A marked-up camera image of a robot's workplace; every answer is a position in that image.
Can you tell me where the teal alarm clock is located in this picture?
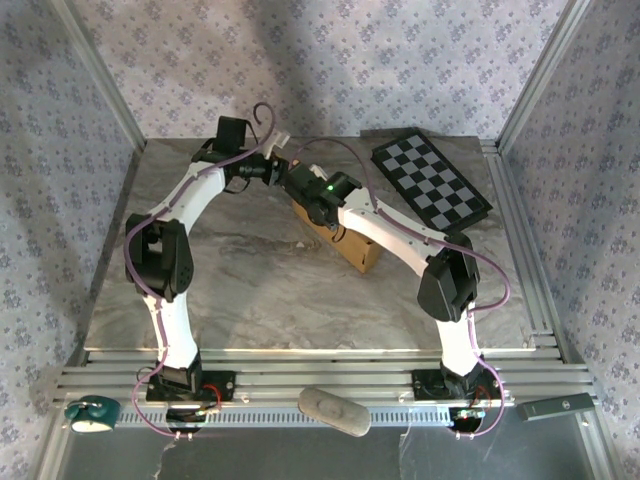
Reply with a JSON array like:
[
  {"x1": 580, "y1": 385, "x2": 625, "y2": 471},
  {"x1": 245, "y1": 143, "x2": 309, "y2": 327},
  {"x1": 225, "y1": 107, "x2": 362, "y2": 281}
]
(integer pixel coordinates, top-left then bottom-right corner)
[{"x1": 63, "y1": 394, "x2": 121, "y2": 435}]

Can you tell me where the black right controller board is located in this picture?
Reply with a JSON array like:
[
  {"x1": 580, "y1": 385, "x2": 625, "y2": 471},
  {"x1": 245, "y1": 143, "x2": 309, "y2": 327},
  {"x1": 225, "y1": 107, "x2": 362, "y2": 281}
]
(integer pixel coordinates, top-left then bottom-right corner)
[{"x1": 448, "y1": 405, "x2": 489, "y2": 432}]

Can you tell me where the black and white chessboard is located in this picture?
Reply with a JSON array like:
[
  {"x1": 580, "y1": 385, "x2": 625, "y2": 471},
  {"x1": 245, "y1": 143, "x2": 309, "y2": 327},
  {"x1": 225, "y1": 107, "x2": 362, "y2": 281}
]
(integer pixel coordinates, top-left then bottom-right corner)
[{"x1": 359, "y1": 127, "x2": 494, "y2": 234}]

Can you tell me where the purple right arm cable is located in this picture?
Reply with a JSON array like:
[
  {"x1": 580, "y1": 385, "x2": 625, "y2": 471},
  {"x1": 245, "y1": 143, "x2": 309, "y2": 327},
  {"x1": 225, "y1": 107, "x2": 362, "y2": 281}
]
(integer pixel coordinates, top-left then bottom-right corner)
[{"x1": 292, "y1": 137, "x2": 512, "y2": 441}]

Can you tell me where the aluminium side rail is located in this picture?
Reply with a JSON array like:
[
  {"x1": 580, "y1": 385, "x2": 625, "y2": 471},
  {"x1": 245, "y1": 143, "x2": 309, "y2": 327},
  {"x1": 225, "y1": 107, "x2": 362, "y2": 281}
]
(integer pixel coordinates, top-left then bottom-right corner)
[{"x1": 479, "y1": 139, "x2": 564, "y2": 351}]

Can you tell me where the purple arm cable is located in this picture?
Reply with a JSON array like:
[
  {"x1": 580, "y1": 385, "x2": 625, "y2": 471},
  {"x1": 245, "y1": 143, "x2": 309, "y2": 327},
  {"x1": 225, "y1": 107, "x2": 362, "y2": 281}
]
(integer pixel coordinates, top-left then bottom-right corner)
[
  {"x1": 124, "y1": 102, "x2": 281, "y2": 441},
  {"x1": 292, "y1": 137, "x2": 512, "y2": 441}
]

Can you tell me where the black left controller board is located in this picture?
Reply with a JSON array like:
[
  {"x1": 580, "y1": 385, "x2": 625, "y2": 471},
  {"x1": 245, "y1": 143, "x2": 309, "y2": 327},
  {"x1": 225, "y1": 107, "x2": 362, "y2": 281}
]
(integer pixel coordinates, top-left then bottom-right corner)
[{"x1": 164, "y1": 405, "x2": 224, "y2": 434}]

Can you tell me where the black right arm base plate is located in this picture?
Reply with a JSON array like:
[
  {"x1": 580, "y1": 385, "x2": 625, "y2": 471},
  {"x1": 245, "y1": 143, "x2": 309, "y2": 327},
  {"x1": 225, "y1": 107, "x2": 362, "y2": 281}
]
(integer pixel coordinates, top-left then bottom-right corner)
[{"x1": 410, "y1": 368, "x2": 504, "y2": 401}]

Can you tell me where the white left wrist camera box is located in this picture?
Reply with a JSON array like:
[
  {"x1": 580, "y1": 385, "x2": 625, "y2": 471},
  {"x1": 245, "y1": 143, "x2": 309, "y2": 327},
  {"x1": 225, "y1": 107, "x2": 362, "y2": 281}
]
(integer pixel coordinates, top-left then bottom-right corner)
[{"x1": 259, "y1": 130, "x2": 292, "y2": 159}]

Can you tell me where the black controller board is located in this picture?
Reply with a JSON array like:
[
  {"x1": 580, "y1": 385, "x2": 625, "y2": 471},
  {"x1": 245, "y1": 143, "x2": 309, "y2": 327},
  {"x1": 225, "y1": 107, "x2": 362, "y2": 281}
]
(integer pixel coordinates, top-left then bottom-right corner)
[
  {"x1": 164, "y1": 405, "x2": 224, "y2": 434},
  {"x1": 448, "y1": 405, "x2": 489, "y2": 432}
]

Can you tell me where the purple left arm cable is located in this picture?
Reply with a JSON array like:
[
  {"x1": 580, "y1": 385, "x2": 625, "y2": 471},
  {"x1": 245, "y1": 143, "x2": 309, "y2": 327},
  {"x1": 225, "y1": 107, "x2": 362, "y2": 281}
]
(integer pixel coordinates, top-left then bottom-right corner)
[{"x1": 124, "y1": 102, "x2": 281, "y2": 441}]

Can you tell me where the brown cardboard box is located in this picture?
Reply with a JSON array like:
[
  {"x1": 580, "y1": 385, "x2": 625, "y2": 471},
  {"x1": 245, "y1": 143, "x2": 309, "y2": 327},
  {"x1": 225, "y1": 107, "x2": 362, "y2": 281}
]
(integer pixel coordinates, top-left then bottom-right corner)
[{"x1": 291, "y1": 197, "x2": 385, "y2": 275}]

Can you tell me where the aluminium mounting rail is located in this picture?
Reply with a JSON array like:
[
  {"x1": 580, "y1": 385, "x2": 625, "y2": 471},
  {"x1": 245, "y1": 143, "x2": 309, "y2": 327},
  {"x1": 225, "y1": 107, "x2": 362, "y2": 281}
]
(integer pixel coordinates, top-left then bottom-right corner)
[{"x1": 54, "y1": 348, "x2": 597, "y2": 405}]

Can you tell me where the dark rectangular bar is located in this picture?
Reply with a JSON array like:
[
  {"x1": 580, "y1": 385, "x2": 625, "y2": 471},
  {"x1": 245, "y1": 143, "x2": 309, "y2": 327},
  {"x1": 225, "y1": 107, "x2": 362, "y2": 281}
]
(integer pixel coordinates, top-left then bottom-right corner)
[{"x1": 516, "y1": 392, "x2": 598, "y2": 424}]

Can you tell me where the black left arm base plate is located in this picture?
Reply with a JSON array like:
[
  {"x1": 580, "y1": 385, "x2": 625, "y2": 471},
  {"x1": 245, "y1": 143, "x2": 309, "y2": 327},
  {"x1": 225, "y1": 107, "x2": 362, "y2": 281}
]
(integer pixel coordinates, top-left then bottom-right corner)
[{"x1": 144, "y1": 369, "x2": 237, "y2": 403}]

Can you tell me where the slotted grey cable duct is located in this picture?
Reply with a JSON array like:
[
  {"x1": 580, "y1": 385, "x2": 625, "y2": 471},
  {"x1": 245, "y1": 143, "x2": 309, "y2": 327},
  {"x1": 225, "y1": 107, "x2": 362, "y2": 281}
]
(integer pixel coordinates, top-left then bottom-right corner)
[{"x1": 117, "y1": 405, "x2": 454, "y2": 428}]

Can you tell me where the aluminium frame post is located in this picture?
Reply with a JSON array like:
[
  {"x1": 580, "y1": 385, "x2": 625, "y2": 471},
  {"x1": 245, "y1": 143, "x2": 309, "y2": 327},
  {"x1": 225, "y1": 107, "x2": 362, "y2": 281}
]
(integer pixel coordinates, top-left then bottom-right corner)
[
  {"x1": 48, "y1": 0, "x2": 148, "y2": 151},
  {"x1": 497, "y1": 0, "x2": 594, "y2": 154}
]

